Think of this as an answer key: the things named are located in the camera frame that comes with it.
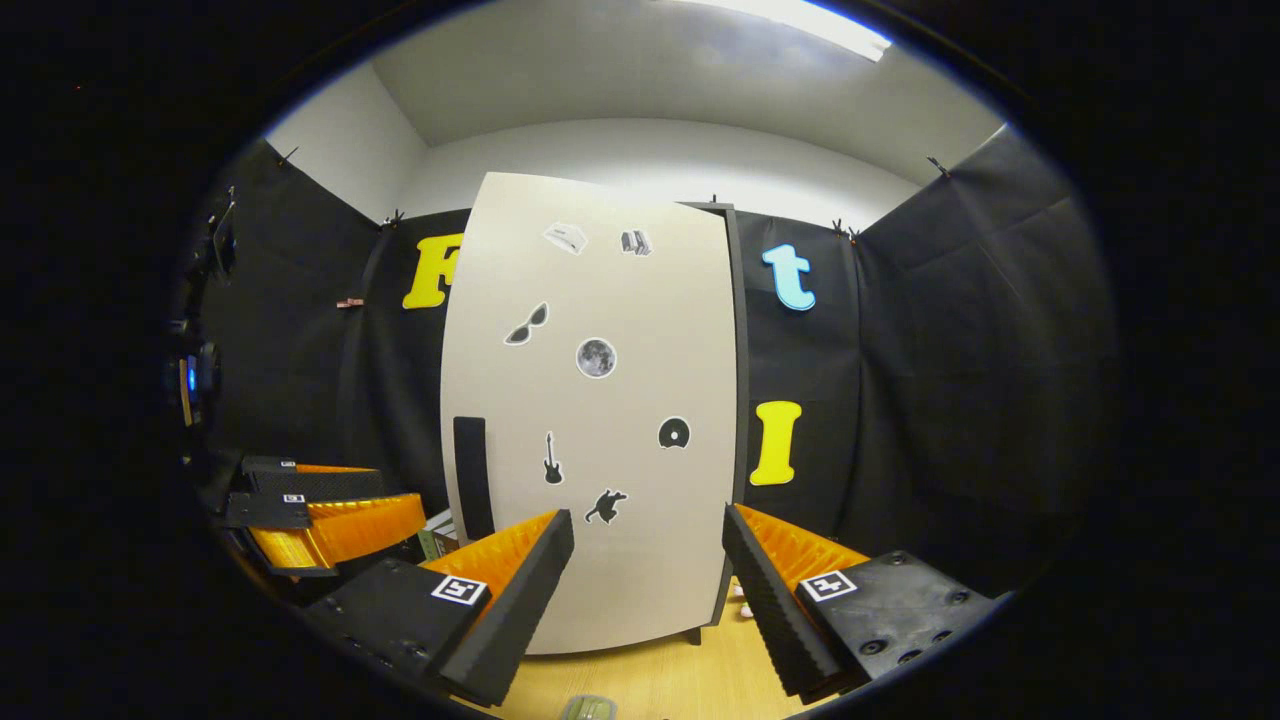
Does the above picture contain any black backdrop cloth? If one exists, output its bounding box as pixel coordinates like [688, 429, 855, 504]
[190, 125, 1119, 601]

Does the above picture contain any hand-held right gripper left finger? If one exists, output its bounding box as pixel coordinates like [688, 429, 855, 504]
[300, 508, 577, 708]

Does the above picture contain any white flat packet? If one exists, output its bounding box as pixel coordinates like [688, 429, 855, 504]
[417, 508, 463, 561]

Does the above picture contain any black door handle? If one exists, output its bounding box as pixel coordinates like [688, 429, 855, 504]
[453, 416, 496, 542]

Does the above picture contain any beige cabinet door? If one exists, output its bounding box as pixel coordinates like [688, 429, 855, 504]
[440, 172, 741, 656]

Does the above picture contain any large ceiling light panel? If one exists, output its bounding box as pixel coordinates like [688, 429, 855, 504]
[680, 0, 893, 63]

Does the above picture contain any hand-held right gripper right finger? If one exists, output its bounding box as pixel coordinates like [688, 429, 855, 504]
[722, 502, 1003, 704]

